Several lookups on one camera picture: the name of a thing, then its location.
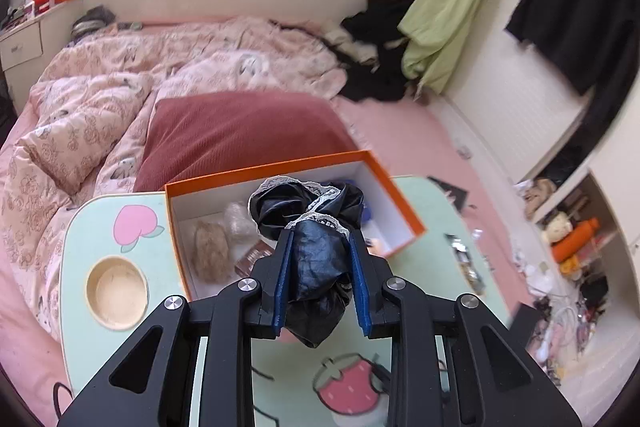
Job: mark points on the beige plush toy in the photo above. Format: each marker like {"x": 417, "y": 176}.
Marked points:
{"x": 539, "y": 199}

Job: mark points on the pile of black clothes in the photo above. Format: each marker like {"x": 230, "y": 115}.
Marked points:
{"x": 370, "y": 72}

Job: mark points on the foil snack wrapper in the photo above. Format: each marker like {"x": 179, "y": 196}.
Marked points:
{"x": 465, "y": 264}

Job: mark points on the black lace-trimmed satin cloth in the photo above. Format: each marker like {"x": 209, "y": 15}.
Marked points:
{"x": 315, "y": 252}

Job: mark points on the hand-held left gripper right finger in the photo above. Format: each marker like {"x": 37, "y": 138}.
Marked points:
{"x": 361, "y": 287}

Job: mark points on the pink floral quilt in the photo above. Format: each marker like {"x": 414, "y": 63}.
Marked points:
{"x": 75, "y": 132}

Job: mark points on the white dresser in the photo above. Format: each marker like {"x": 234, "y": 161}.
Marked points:
{"x": 22, "y": 47}

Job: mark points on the green cartoon desktop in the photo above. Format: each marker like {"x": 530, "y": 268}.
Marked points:
{"x": 80, "y": 232}

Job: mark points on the grey clothing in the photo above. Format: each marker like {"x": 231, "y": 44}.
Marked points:
{"x": 92, "y": 22}

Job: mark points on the black hanging garment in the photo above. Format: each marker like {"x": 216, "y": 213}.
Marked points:
{"x": 575, "y": 7}

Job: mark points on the crumpled clear plastic wrap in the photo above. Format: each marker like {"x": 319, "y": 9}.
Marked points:
{"x": 241, "y": 222}

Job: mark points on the dark red pillow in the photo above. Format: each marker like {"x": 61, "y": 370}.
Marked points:
{"x": 240, "y": 132}

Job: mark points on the small brown card box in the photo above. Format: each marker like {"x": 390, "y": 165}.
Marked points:
{"x": 252, "y": 258}

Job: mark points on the orange bottle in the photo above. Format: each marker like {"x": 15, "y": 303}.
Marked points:
{"x": 575, "y": 239}

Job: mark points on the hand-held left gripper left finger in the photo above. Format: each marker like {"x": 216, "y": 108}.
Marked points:
{"x": 282, "y": 279}

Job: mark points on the beige fur pom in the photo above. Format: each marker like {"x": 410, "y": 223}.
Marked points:
{"x": 210, "y": 252}

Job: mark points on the blue metal tin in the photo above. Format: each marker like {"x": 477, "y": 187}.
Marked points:
{"x": 367, "y": 214}

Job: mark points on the orange cardboard box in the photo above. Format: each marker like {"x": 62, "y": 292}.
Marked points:
{"x": 210, "y": 202}

